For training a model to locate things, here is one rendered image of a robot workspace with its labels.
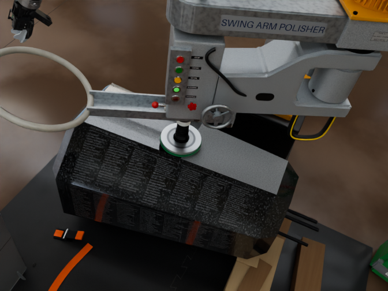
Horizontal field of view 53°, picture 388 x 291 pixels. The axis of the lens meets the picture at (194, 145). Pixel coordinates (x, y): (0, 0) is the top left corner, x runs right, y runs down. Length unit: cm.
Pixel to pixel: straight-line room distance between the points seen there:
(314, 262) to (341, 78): 137
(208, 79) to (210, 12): 30
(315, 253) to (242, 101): 138
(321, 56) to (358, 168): 202
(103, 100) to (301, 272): 164
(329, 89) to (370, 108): 240
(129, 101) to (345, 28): 100
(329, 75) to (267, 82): 28
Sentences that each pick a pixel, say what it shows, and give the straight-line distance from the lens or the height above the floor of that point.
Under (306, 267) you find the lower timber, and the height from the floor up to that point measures 13.
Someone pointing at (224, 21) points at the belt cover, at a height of 168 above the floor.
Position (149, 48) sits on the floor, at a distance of 416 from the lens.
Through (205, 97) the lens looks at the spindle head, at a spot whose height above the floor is 131.
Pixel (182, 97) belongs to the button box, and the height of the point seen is 132.
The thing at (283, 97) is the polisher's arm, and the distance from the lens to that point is 177.
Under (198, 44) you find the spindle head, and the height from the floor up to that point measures 157.
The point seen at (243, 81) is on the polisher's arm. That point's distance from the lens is 167.
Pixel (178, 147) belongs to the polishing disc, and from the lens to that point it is 198.
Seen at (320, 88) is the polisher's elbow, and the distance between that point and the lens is 185.
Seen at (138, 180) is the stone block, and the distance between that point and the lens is 207.
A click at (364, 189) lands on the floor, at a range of 346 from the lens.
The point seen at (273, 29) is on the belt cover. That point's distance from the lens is 152.
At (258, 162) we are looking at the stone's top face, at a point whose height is 87.
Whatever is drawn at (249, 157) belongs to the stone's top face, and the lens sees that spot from 209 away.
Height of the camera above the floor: 243
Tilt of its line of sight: 49 degrees down
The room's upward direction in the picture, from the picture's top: 11 degrees clockwise
